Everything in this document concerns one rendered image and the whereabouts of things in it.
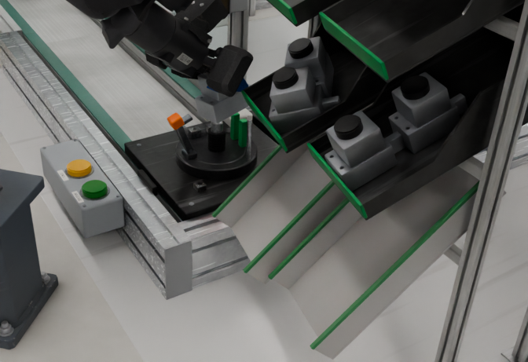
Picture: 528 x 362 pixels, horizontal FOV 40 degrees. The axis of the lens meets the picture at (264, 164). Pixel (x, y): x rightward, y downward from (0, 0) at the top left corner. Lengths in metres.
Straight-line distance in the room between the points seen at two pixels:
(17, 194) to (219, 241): 0.31
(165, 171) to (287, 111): 0.40
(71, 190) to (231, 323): 0.34
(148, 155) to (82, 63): 0.52
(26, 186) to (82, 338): 0.23
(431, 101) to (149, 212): 0.54
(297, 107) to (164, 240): 0.34
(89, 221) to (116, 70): 0.59
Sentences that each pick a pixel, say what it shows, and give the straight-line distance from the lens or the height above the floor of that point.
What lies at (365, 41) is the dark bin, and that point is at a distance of 0.74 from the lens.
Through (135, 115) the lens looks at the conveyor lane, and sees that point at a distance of 1.50.
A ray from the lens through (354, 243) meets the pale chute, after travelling 0.93.
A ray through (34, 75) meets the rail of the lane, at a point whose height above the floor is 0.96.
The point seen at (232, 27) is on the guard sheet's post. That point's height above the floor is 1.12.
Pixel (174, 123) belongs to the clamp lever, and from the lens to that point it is 1.17.
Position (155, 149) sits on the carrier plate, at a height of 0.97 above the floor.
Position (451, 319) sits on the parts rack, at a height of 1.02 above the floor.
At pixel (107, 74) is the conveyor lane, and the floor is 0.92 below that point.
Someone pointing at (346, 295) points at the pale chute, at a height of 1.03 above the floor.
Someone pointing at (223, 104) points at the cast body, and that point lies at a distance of 1.01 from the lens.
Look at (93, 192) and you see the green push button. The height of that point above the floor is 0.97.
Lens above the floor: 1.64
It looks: 33 degrees down
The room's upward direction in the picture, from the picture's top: 3 degrees clockwise
